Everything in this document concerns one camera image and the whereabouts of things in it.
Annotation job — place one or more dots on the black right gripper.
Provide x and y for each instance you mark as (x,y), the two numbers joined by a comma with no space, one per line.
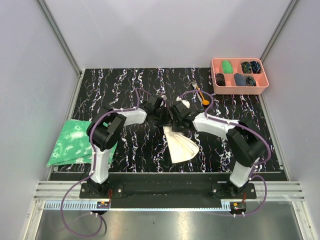
(175,128)

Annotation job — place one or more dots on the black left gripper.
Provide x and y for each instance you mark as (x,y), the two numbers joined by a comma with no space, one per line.
(167,121)

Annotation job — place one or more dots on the white cloth napkin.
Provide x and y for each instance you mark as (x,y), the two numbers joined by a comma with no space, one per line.
(181,148)

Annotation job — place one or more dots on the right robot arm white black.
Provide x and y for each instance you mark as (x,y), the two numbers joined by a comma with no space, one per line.
(244,138)

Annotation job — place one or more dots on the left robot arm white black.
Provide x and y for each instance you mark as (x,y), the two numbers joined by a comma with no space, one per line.
(105,130)

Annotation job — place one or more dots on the orange plastic spoon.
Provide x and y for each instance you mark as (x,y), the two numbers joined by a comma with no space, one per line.
(201,97)

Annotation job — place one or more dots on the silver metal fork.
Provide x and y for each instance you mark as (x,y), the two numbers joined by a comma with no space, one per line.
(195,86)

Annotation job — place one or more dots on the black marble pattern mat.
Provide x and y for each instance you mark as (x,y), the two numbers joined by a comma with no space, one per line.
(143,148)

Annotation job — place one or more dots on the dark brown rolled cloth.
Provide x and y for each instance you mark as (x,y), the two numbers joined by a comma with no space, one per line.
(220,79)

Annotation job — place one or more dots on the pink compartment tray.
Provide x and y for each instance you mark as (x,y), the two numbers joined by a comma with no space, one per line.
(231,88)

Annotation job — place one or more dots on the green rolled cloth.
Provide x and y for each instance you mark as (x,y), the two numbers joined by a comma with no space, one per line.
(226,67)

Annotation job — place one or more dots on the blue grey rolled cloth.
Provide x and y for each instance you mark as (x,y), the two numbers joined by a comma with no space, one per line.
(239,80)

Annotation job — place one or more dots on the dark teal patterned roll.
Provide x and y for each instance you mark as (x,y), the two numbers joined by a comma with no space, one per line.
(250,81)

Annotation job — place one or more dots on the dark green patterned roll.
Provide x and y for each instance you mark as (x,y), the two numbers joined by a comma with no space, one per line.
(246,67)

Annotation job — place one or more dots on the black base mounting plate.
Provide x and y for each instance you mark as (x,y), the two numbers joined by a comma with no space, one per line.
(167,190)

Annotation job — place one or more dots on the green white patterned cloth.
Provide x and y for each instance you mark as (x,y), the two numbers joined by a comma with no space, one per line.
(73,145)

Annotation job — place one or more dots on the dark blue patterned roll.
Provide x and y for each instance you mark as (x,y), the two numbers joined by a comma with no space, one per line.
(255,67)

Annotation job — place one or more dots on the left aluminium frame post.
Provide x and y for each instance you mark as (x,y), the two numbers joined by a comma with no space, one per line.
(59,36)

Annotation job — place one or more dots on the aluminium frame post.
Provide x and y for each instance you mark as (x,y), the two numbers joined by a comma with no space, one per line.
(279,28)
(59,36)

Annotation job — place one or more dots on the right aluminium frame post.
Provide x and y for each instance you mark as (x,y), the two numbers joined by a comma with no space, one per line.
(279,28)

